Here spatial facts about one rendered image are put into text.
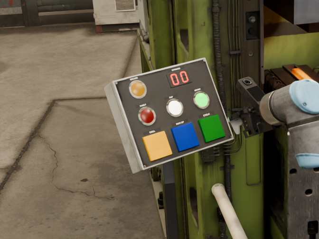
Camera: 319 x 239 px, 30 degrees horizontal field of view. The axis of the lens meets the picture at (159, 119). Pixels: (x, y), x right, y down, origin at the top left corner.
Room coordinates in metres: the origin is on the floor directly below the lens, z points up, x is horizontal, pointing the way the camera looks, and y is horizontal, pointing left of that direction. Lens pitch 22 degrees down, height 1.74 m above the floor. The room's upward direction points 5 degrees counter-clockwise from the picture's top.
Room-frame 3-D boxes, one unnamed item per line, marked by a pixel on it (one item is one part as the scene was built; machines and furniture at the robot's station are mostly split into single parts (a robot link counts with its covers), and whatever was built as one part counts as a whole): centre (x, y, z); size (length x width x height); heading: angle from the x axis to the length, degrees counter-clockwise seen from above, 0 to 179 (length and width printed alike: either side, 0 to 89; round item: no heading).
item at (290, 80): (2.12, -0.54, 0.96); 0.42 x 0.20 x 0.09; 5
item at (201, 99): (1.76, -0.14, 1.09); 0.05 x 0.03 x 0.04; 95
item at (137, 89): (1.69, 0.06, 1.16); 0.05 x 0.03 x 0.04; 95
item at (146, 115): (1.65, 0.04, 1.09); 0.05 x 0.03 x 0.04; 95
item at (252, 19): (2.05, -0.35, 1.24); 0.03 x 0.03 x 0.07; 5
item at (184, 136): (1.67, -0.07, 1.01); 0.07 x 0.05 x 0.07; 120
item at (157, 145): (1.62, 0.01, 1.01); 0.07 x 0.05 x 0.07; 120
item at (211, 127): (1.72, -0.16, 1.01); 0.07 x 0.05 x 0.07; 120
